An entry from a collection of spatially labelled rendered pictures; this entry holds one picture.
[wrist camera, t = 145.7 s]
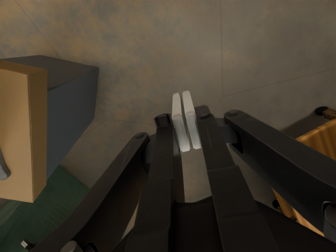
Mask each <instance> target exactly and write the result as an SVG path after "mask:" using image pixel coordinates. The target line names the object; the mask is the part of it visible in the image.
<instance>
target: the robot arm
mask: <svg viewBox="0 0 336 252"><path fill-rule="evenodd" d="M182 96H183V103H182V99H181V95H180V93H179V92H176V93H174V94H173V95H172V113H170V114H169V113H163V114H160V115H157V116H156V117H155V118H154V122H155V125H156V133H155V134H152V135H150V136H149V135H148V133H147V132H139V133H137V134H136V135H134V136H133V137H132V138H131V139H130V140H129V142H128V143H127V144H126V145H125V147H124V148H123V149H122V150H121V151H120V153H119V154H118V155H117V156H116V158H115V159H114V160H113V161H112V163H111V164H110V165H109V166H108V168H107V169H106V170H105V171H104V173H103V174H102V175H101V176H100V178H99V179H98V180H97V181H96V182H95V184H94V185H93V186H92V187H91V189H90V190H89V191H88V192H87V194H86V195H85V196H84V197H83V199H82V200H81V201H80V202H79V204H78V205H77V206H76V207H75V209H74V210H73V211H72V212H71V214H70V215H69V216H68V217H67V218H66V220H65V221H63V222H62V223H61V224H60V225H59V226H58V227H57V228H55V229H54V230H53V231H52V232H51V233H50V234H49V235H47V236H46V237H45V238H44V239H43V240H42V241H41V242H39V243H38V244H37V245H36V246H35V247H34V248H33V249H31V250H30V251H29V252H336V160H334V159H332V158H330V157H328V156H326V155H324V154H323V153H321V152H319V151H317V150H315V149H313V148H311V147H309V146H307V145H306V144H304V143H302V142H300V141H298V140H296V139H294V138H292V137H290V136H289V135H287V134H285V133H283V132H281V131H279V130H277V129H275V128H273V127H272V126H270V125H268V124H266V123H264V122H262V121H260V120H258V119H256V118H255V117H253V116H251V115H249V114H247V113H245V112H243V111H241V110H236V109H234V110H231V111H228V112H226V113H225V114H224V118H215V117H214V115H213V114H212V113H211V112H210V110H209V108H208V106H207V105H201V106H197V107H194V105H193V102H192V98H191V94H190V91H189V90H184V91H183V92H182ZM183 104H184V107H183ZM187 126H188V127H187ZM188 130H189V133H190V137H191V141H192V145H193V148H195V149H200V148H202V150H203V155H204V159H205V164H206V169H207V175H208V180H209V185H210V189H211V194H212V195H211V196H209V197H206V198H204V199H201V200H199V201H196V202H185V191H184V179H183V167H182V155H181V151H182V152H186V151H189V150H190V141H189V134H188ZM227 144H229V147H230V148H231V149H232V150H233V151H234V152H235V153H236V154H237V155H238V156H239V157H240V158H241V159H242V160H243V161H244V162H245V163H247V164H248V165H249V166H250V167H251V168H252V169H253V170H254V171H255V172H256V173H257V174H258V175H259V176H260V177H261V178H262V179H263V180H264V181H265V182H266V183H268V184H269V185H270V186H271V187H272V188H273V189H274V190H275V191H276V192H277V193H278V194H279V195H280V196H281V197H282V198H283V199H284V200H285V201H286V202H287V203H289V204H290V205H291V206H292V207H293V208H294V209H295V210H296V211H297V212H298V213H299V214H300V215H301V216H302V217H303V218H304V219H305V220H307V221H308V222H309V223H310V224H311V225H312V226H314V227H315V228H316V229H317V230H319V231H320V232H322V233H323V234H324V237H323V236H322V235H320V234H318V233H316V232H314V231H313V230H311V229H309V228H307V227H305V226H303V225H302V224H300V223H298V222H296V221H294V220H292V219H291V218H289V217H287V216H285V215H283V214H282V213H280V212H278V211H276V210H274V209H272V208H271V207H269V206H267V205H265V204H263V203H261V202H259V201H256V200H254V198H253V196H252V193H251V191H250V189H249V187H248V185H247V183H246V180H245V178H244V176H243V174H242V172H241V170H240V167H239V166H238V165H235V163H234V160H233V158H232V156H231V154H230V151H229V149H228V147H227ZM137 206H138V207H137ZM136 208H137V212H136V217H135V222H134V227H133V228H132V229H131V230H130V231H129V232H128V234H127V235H126V236H125V237H124V238H123V239H122V237H123V235H124V233H125V231H126V229H127V227H128V224H129V222H130V220H131V218H132V216H133V214H134V212H135V210H136ZM121 239H122V240H121Z"/></svg>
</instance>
